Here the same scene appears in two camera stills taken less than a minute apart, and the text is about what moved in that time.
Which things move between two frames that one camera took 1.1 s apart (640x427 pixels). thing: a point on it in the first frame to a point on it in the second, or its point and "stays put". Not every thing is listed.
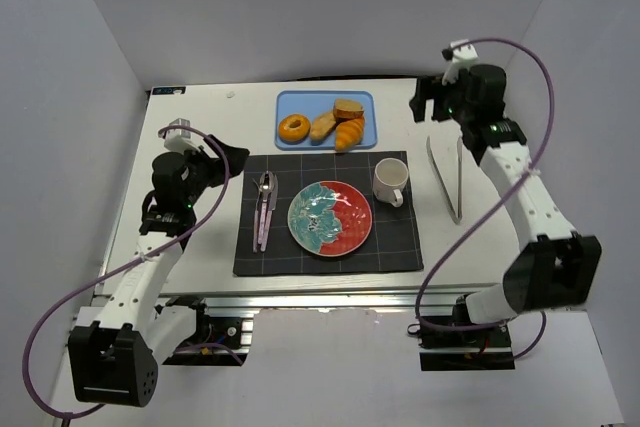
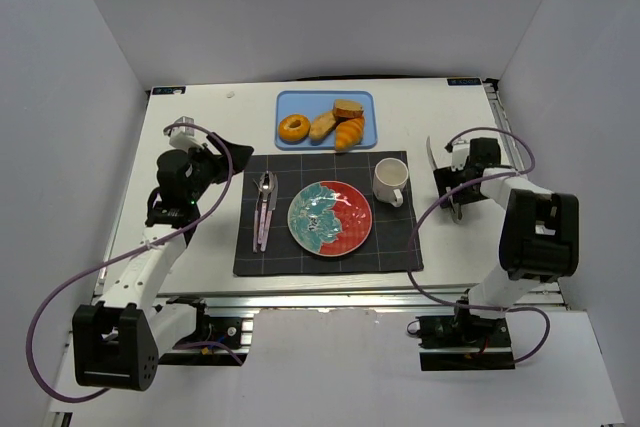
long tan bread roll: (320, 127) stays put
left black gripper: (213, 161) stays put
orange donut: (294, 128) stays put
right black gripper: (430, 97) to (447, 189)
